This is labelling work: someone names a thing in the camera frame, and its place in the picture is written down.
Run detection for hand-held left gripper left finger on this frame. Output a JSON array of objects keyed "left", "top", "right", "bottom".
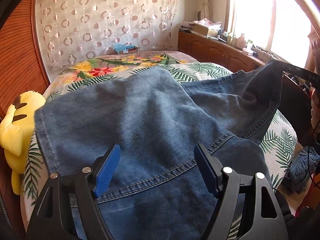
[{"left": 26, "top": 144, "right": 121, "bottom": 240}]

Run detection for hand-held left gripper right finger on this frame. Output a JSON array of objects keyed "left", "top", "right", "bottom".
[{"left": 194, "top": 144, "right": 288, "bottom": 240}]

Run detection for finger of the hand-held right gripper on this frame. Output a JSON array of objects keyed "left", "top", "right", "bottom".
[{"left": 271, "top": 59, "right": 304, "bottom": 77}]

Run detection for blue denim pants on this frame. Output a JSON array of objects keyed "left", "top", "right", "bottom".
[{"left": 34, "top": 61, "right": 284, "bottom": 240}]

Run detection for person's right hand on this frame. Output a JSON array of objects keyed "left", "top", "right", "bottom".
[{"left": 310, "top": 89, "right": 320, "bottom": 134}]

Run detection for wooden-framed window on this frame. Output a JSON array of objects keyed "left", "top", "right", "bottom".
[{"left": 224, "top": 0, "right": 320, "bottom": 68}]

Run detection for wooden window cabinet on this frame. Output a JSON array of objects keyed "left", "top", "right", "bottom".
[{"left": 177, "top": 29, "right": 320, "bottom": 143}]

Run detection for floral wrapping paper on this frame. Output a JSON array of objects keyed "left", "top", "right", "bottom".
[{"left": 197, "top": 18, "right": 222, "bottom": 28}]

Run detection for blue denim garment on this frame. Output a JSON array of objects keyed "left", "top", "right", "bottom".
[{"left": 286, "top": 146, "right": 320, "bottom": 193}]

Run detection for yellow plush toy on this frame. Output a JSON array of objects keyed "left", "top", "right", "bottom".
[{"left": 0, "top": 90, "right": 47, "bottom": 195}]

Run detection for bed with floral sheet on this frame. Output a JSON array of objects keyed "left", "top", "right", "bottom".
[{"left": 20, "top": 50, "right": 298, "bottom": 230}]

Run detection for white tied window curtain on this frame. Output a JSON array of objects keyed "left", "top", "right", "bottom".
[{"left": 194, "top": 0, "right": 213, "bottom": 20}]

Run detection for black zipped cloth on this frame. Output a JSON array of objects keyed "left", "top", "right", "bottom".
[{"left": 0, "top": 192, "right": 25, "bottom": 240}]

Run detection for small cardboard box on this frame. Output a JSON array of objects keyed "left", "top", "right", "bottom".
[{"left": 117, "top": 46, "right": 138, "bottom": 54}]

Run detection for light blue cloth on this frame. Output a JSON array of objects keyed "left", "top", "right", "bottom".
[{"left": 114, "top": 43, "right": 135, "bottom": 53}]

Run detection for circle-patterned sheer curtain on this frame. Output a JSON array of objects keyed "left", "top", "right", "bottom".
[{"left": 35, "top": 0, "right": 178, "bottom": 69}]

